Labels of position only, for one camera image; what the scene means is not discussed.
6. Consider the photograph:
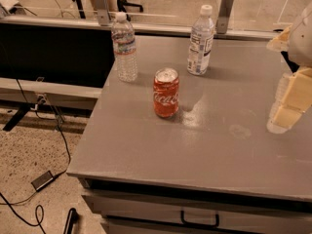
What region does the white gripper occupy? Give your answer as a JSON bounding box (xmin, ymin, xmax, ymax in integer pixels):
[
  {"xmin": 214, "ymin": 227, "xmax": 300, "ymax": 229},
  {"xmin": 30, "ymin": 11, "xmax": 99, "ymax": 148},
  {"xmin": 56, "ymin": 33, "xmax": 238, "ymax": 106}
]
[{"xmin": 266, "ymin": 2, "xmax": 312, "ymax": 134}]

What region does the clear ribbed water bottle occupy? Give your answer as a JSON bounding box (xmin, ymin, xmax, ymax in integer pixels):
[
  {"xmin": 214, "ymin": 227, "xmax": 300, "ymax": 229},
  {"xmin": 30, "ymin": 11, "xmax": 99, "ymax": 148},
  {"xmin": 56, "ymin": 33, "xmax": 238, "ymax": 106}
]
[{"xmin": 111, "ymin": 12, "xmax": 138, "ymax": 82}]

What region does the white label water bottle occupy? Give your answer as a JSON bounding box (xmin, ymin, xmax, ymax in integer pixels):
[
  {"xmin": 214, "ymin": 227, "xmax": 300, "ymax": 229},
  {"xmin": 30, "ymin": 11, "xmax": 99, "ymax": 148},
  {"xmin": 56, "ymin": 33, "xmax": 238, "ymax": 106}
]
[{"xmin": 187, "ymin": 5, "xmax": 215, "ymax": 75}]

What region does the red Coca-Cola can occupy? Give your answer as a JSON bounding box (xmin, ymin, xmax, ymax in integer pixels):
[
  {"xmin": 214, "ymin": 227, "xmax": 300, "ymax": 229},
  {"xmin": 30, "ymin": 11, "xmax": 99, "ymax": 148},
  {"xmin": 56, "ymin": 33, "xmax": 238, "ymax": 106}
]
[{"xmin": 153, "ymin": 67, "xmax": 179, "ymax": 118}]

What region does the black object on floor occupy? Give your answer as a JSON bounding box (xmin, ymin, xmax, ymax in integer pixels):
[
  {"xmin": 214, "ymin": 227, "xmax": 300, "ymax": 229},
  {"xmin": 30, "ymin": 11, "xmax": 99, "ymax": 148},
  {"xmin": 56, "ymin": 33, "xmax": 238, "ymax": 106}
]
[{"xmin": 63, "ymin": 208, "xmax": 79, "ymax": 234}]

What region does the black power adapter brick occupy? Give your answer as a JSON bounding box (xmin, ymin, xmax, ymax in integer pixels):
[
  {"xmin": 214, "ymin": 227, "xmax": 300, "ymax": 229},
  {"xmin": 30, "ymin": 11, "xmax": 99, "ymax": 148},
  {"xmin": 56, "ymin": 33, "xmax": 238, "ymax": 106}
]
[{"xmin": 31, "ymin": 171, "xmax": 54, "ymax": 191}]

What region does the right metal bracket post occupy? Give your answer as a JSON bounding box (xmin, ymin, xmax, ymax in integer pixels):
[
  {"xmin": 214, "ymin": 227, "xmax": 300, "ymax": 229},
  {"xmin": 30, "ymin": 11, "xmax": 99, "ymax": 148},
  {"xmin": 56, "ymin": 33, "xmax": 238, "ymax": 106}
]
[{"xmin": 216, "ymin": 0, "xmax": 234, "ymax": 34}]

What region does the metal bracket post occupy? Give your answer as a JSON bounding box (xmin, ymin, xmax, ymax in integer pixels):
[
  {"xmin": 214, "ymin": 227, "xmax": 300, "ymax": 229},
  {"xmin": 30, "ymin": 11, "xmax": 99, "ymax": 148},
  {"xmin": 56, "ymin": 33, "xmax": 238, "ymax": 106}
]
[
  {"xmin": 216, "ymin": 0, "xmax": 234, "ymax": 34},
  {"xmin": 94, "ymin": 0, "xmax": 110, "ymax": 25}
]

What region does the grey drawer with black handle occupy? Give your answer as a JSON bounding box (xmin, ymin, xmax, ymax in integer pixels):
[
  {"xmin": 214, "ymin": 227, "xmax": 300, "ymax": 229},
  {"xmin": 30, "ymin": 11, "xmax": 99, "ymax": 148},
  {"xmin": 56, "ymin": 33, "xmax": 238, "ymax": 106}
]
[{"xmin": 82, "ymin": 189, "xmax": 312, "ymax": 234}]

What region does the left metal bracket post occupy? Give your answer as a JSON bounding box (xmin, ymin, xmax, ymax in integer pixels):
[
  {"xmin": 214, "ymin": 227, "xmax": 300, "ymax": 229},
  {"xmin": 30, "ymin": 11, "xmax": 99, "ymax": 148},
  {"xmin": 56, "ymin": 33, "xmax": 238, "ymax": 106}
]
[{"xmin": 94, "ymin": 0, "xmax": 110, "ymax": 25}]

